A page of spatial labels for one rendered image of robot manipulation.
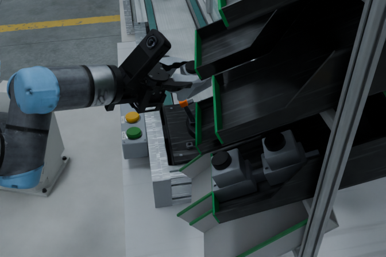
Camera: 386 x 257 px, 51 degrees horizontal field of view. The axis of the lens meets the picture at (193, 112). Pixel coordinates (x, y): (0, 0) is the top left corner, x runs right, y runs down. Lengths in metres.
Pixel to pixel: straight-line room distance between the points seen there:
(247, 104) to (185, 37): 1.16
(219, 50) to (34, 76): 0.29
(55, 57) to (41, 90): 2.91
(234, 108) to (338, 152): 0.15
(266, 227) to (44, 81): 0.44
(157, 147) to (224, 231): 0.37
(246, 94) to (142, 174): 0.65
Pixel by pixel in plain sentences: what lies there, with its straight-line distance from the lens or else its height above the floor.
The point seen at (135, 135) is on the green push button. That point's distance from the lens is 1.11.
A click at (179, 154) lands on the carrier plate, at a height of 0.97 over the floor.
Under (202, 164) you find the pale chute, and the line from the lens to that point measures 0.92.
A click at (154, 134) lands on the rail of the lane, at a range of 1.13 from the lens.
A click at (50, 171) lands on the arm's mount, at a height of 0.91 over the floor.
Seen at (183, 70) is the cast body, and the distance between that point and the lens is 0.84.
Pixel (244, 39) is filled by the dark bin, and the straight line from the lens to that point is 0.67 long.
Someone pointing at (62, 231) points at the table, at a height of 0.86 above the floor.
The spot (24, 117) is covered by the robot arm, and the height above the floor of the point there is 1.25.
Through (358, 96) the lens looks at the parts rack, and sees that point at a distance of 0.46.
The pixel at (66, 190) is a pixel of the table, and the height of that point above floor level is 0.86.
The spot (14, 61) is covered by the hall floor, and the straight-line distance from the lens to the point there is 3.64.
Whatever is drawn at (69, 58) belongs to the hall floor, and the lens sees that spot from 3.52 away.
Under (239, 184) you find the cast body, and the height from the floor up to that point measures 1.24.
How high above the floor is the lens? 1.69
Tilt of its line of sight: 38 degrees down
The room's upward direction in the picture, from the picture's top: 1 degrees counter-clockwise
